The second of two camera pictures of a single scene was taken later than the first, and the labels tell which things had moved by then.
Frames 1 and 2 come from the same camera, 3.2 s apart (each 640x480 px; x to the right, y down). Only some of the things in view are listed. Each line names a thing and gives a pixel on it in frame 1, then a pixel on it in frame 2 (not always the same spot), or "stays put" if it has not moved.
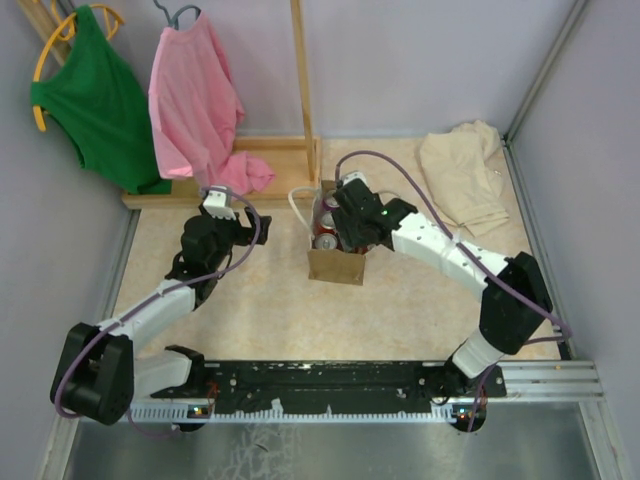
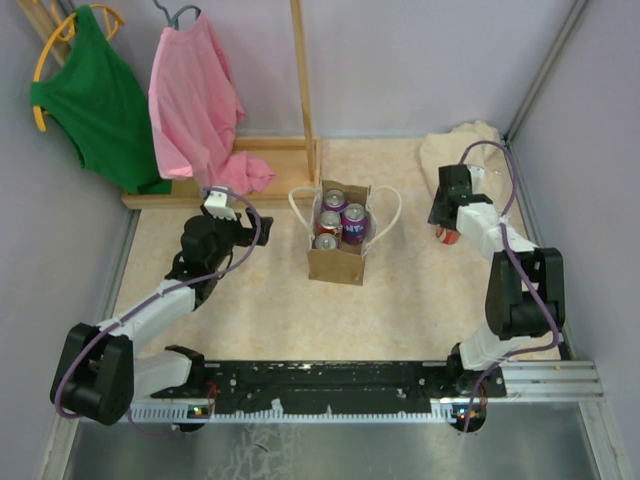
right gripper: x=348 y=237 -> x=435 y=217
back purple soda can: x=330 y=204 stays put
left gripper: x=244 y=236 stays put
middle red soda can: x=327 y=225 stays put
